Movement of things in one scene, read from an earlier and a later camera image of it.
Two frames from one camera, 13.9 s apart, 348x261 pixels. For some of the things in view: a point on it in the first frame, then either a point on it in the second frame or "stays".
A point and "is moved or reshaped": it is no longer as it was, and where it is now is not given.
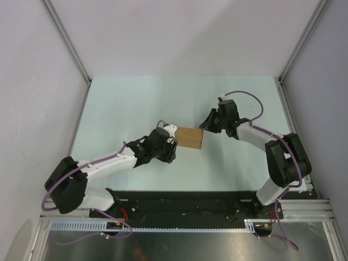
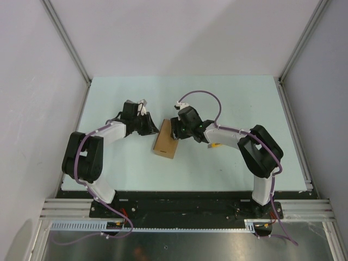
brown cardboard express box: x=190 y=137 is moved or reshaped
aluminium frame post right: x=303 y=39 stays
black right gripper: x=207 y=124 → x=176 y=133
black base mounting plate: x=189 y=205 stays
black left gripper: x=171 y=155 → x=150 y=128
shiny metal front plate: x=269 y=241 stays
